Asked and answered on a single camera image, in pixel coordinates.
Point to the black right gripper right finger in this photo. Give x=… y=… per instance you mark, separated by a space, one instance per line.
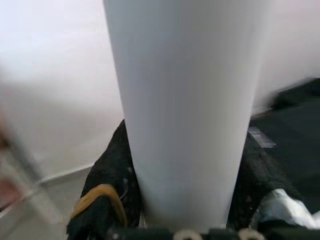
x=257 y=175

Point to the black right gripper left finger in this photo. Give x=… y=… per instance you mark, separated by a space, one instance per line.
x=112 y=170

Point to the white plastic table leg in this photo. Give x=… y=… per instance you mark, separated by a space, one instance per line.
x=185 y=100

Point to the grey tape patch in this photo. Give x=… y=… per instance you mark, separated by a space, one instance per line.
x=262 y=138

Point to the yellow rubber band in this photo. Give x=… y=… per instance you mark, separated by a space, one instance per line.
x=85 y=200

